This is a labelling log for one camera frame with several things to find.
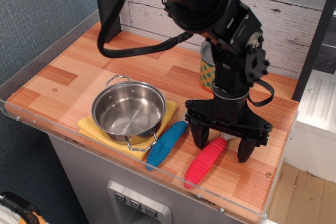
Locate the grey toy kitchen cabinet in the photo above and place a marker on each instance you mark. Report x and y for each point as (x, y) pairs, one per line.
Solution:
(89, 172)

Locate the dark post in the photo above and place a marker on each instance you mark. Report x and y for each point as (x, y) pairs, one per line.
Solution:
(315, 46)
(106, 6)

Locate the dark right post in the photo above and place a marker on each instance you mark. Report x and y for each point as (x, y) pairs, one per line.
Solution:
(315, 46)

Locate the patterned tin can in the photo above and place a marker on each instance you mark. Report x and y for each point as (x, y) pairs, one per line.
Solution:
(207, 67)

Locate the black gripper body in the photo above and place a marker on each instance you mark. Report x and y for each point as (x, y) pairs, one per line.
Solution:
(233, 117)

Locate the dark left post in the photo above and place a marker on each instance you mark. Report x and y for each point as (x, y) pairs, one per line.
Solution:
(106, 6)

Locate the yellow folded cloth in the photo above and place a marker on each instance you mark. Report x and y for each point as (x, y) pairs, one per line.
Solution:
(88, 128)

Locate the black device bottom left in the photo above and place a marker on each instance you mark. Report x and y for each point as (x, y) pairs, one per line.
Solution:
(15, 209)

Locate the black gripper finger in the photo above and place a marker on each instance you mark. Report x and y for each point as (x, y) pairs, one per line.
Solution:
(200, 132)
(245, 149)

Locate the red handled metal spoon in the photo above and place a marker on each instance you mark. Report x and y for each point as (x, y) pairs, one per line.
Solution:
(204, 161)

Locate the silver button panel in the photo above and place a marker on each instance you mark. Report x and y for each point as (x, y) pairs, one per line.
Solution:
(130, 206)

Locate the clear acrylic guard rail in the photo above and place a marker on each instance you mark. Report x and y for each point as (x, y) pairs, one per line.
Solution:
(54, 92)

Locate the orange object bottom left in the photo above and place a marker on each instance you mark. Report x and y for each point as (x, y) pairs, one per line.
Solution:
(37, 219)

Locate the stainless steel pot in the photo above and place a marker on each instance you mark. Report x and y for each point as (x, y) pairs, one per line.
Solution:
(129, 112)

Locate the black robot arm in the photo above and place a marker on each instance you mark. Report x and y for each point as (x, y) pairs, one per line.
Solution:
(235, 36)

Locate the blue handled metal fork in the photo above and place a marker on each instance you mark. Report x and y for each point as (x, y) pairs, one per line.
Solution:
(166, 142)

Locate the white side cabinet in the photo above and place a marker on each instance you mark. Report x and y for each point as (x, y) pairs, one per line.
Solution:
(311, 144)

